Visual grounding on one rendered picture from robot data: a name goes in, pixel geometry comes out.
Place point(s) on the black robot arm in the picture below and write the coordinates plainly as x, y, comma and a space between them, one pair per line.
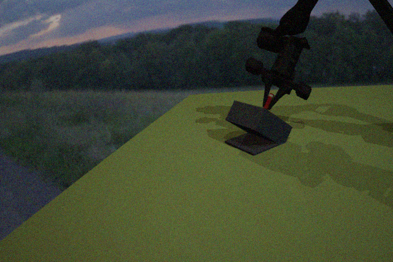
295, 22

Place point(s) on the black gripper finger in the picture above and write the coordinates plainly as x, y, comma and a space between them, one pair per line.
281, 92
268, 82

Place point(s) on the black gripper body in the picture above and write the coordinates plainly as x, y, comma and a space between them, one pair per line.
283, 69

